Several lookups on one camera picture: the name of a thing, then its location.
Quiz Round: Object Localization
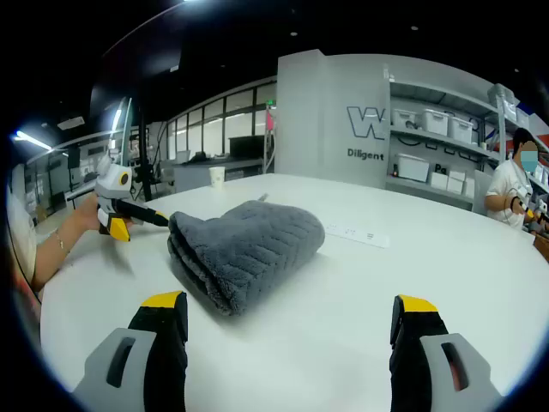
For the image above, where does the black tripod stand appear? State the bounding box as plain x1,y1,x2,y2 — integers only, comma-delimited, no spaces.
136,92,156,203

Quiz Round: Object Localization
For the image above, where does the grey counter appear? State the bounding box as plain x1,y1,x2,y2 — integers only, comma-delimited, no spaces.
171,158,265,194

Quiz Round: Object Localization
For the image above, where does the glass window wall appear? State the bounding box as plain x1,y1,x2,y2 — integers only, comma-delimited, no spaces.
166,81,278,162

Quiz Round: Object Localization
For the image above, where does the black monitor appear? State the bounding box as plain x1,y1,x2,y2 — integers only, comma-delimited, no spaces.
228,135,266,161

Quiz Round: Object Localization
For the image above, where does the white power strip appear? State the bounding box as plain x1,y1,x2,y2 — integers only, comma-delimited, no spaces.
323,222,391,249

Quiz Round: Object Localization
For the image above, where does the large white storage bin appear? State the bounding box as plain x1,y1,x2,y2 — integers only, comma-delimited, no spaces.
394,153,431,182

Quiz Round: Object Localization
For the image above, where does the white paper cup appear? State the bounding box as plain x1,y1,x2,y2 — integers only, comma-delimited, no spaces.
208,166,227,190

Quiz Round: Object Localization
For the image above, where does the person's left hand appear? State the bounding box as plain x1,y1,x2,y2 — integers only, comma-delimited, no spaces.
73,192,102,233

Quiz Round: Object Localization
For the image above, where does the white lidded storage bin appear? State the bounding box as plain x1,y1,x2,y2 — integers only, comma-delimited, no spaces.
448,116,474,142
392,107,417,129
419,109,449,134

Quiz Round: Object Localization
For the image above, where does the grey plush towel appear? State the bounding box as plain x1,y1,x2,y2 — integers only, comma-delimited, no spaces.
166,199,326,318

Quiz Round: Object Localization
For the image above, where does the white chair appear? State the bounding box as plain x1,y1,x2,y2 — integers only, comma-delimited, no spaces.
471,169,494,215

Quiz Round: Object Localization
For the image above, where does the grey metal shelf rack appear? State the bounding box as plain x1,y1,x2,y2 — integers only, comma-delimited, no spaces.
383,64,549,211

